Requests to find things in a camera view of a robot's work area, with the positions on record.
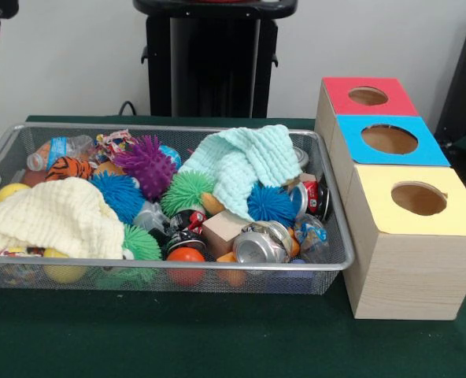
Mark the tiger striped toy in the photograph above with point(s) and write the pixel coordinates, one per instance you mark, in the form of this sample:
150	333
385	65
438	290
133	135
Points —
68	168

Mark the dark green table cloth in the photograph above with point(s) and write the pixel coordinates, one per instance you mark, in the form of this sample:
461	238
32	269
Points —
217	339

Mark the mint green cloth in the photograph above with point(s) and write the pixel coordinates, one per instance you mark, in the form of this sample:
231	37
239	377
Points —
241	165

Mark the crushed clear plastic bottle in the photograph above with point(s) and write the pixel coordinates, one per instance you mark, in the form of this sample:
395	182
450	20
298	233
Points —
56	150

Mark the orange red ball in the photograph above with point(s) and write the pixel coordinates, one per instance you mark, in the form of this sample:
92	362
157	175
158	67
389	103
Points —
186	256

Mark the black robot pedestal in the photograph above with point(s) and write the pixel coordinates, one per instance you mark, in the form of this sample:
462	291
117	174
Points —
209	63

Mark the clear mesh bin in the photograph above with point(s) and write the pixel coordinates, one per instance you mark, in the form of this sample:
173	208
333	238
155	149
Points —
319	279

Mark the wooden box with three holes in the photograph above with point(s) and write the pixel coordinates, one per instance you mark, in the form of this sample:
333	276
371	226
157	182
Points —
406	268

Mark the purple spiky ball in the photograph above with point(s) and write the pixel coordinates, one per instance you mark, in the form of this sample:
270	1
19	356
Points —
145	165

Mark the cream yellow cloth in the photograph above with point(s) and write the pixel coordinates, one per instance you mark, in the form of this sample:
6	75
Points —
60	216

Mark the crushed silver can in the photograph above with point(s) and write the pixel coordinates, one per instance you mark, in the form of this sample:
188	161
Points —
257	246

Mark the green spiky ball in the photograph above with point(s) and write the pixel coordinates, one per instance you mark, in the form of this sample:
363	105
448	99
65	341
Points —
186	191
142	244

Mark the blue spiky ball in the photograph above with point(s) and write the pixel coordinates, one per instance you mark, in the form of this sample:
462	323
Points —
271	203
119	195

